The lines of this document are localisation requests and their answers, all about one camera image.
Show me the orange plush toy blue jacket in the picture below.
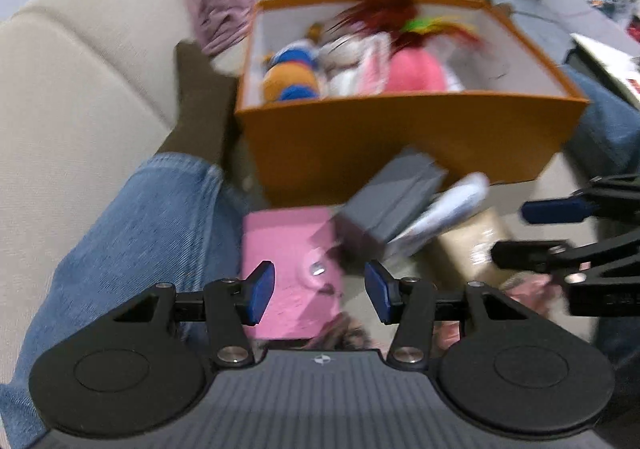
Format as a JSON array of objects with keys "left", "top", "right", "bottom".
[{"left": 260, "top": 23, "right": 324, "bottom": 105}]

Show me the person's left leg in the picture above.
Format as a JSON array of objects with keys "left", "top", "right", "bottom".
[{"left": 0, "top": 42, "right": 242, "bottom": 449}]

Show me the beige sofa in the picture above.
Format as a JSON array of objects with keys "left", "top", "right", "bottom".
[{"left": 0, "top": 0, "right": 606, "bottom": 392}]

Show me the brown card box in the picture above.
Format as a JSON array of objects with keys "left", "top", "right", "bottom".
[{"left": 434, "top": 208, "right": 517, "bottom": 286}]

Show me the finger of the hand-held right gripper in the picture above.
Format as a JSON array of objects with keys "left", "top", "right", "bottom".
[
  {"left": 520, "top": 174, "right": 640, "bottom": 226},
  {"left": 490, "top": 230, "right": 640, "bottom": 276}
]

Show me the person's right leg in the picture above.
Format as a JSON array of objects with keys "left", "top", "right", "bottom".
[{"left": 559, "top": 63, "right": 640, "bottom": 181}]

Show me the marble coffee table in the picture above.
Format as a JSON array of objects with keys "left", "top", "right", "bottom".
[{"left": 566, "top": 32, "right": 640, "bottom": 111}]

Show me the pink round plush toy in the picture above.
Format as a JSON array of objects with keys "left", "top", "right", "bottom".
[{"left": 385, "top": 46, "right": 452, "bottom": 94}]

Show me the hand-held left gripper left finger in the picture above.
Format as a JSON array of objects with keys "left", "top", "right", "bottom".
[{"left": 111, "top": 259, "right": 277, "bottom": 369}]

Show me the orange cardboard box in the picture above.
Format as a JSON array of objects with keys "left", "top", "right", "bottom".
[{"left": 234, "top": 0, "right": 591, "bottom": 207}]

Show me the white tissue packet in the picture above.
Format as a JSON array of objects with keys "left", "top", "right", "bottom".
[{"left": 387, "top": 172, "right": 491, "bottom": 258}]

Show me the grey case box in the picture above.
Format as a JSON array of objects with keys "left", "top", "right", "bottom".
[{"left": 332, "top": 146, "right": 449, "bottom": 263}]

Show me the pink patterned cloth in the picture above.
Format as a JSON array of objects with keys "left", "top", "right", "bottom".
[{"left": 499, "top": 276, "right": 569, "bottom": 318}]

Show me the person's leg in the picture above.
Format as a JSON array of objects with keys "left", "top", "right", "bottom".
[
  {"left": 559, "top": 63, "right": 640, "bottom": 181},
  {"left": 0, "top": 42, "right": 242, "bottom": 449}
]

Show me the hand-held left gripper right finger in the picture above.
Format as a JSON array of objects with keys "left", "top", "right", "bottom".
[{"left": 363, "top": 258, "right": 533, "bottom": 369}]

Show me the cream crochet animal toy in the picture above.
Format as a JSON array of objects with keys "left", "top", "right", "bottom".
[{"left": 317, "top": 32, "right": 394, "bottom": 98}]

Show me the white low cabinet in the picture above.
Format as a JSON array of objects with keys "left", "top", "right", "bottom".
[{"left": 541, "top": 0, "right": 640, "bottom": 32}]

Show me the pink wallet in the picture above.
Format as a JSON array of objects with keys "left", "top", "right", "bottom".
[{"left": 241, "top": 208, "right": 347, "bottom": 343}]

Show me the red yellow feather toy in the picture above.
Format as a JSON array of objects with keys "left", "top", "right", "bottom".
[{"left": 322, "top": 0, "right": 482, "bottom": 56}]

